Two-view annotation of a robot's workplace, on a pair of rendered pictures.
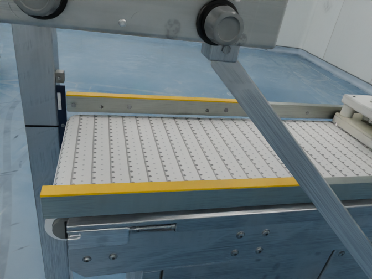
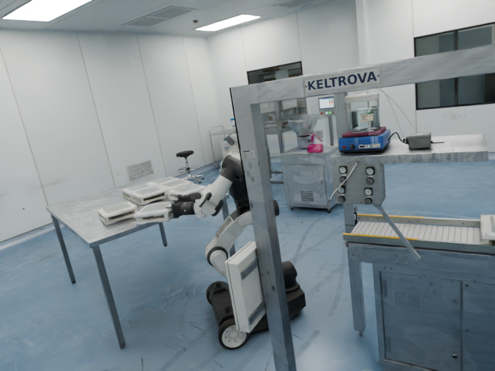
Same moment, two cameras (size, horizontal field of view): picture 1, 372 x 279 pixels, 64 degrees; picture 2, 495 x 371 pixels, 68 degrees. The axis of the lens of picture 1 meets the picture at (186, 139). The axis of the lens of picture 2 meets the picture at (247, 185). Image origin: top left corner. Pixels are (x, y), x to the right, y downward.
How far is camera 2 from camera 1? 1.56 m
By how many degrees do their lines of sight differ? 49
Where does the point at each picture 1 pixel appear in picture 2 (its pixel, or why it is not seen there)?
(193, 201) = (378, 240)
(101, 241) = (356, 249)
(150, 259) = (370, 258)
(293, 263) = (440, 284)
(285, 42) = not seen: outside the picture
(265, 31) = (378, 202)
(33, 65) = (348, 206)
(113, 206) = (357, 238)
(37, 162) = not seen: hidden behind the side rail
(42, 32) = not seen: hidden behind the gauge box
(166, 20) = (359, 201)
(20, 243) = (345, 297)
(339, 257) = (467, 287)
